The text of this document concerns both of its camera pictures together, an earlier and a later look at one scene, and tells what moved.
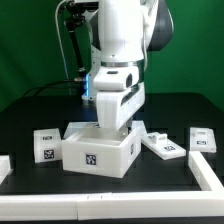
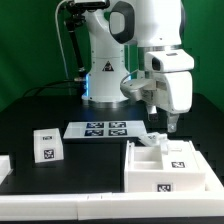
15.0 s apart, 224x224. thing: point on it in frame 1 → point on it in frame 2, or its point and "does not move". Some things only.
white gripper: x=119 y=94 → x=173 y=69
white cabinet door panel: x=202 y=139 → x=179 y=156
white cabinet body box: x=90 y=149 → x=181 y=170
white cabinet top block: x=47 y=145 does not move
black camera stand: x=74 y=16 does not move
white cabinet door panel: x=160 y=146 does not move
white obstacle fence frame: x=118 y=205 does not move
